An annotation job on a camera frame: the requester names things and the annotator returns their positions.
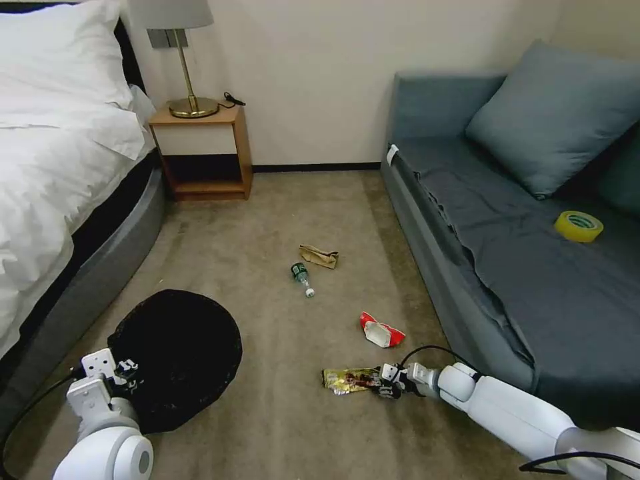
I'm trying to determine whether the gold snack wrapper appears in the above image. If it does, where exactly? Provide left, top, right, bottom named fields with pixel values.
left=321, top=367, right=384, bottom=397

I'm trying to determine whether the red and white carton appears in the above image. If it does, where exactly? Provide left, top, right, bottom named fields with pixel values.
left=359, top=310, right=405, bottom=349

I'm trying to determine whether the large blue-grey cushion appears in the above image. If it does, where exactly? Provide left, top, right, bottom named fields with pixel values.
left=464, top=39, right=640, bottom=201

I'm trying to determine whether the black trash bin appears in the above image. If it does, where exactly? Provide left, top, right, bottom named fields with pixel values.
left=107, top=288, right=245, bottom=435

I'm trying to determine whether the white duvet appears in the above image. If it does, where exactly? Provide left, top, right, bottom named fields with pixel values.
left=0, top=75, right=159, bottom=353

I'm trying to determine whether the brass table lamp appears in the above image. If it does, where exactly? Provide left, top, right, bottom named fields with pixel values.
left=128, top=0, right=221, bottom=120

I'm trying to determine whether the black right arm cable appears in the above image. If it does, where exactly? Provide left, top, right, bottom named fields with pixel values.
left=519, top=449, right=623, bottom=474

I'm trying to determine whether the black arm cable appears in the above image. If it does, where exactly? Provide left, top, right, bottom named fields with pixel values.
left=0, top=367, right=85, bottom=453
left=519, top=449, right=623, bottom=474

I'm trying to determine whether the yellow tape roll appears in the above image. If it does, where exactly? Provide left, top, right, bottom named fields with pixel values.
left=553, top=210, right=605, bottom=244

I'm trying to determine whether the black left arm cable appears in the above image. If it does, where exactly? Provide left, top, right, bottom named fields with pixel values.
left=0, top=367, right=85, bottom=453

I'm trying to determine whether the wooden nightstand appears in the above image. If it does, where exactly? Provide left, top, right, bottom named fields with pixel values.
left=148, top=104, right=253, bottom=203

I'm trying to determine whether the grey-blue sofa sheet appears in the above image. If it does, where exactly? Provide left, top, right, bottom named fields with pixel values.
left=393, top=135, right=640, bottom=432

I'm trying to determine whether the crumpled brown paper bag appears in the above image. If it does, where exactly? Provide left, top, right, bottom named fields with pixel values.
left=298, top=243, right=341, bottom=271

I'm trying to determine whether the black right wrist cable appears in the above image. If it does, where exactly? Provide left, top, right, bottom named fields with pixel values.
left=399, top=344, right=482, bottom=377

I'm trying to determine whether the dark teal cushion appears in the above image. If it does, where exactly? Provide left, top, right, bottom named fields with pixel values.
left=597, top=143, right=640, bottom=217

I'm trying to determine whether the green plastic bottle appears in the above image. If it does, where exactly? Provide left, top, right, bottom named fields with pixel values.
left=289, top=261, right=317, bottom=299

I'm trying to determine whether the black bed headboard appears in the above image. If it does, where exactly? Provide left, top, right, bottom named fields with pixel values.
left=113, top=17, right=149, bottom=97

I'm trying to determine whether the white pillow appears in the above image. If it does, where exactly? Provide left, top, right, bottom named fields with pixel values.
left=0, top=0, right=135, bottom=110

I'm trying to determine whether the grey padded bed base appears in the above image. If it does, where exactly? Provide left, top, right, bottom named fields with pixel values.
left=0, top=147, right=167, bottom=401

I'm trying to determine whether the grey wall switch panel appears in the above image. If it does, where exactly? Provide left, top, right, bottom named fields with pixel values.
left=146, top=28, right=191, bottom=50

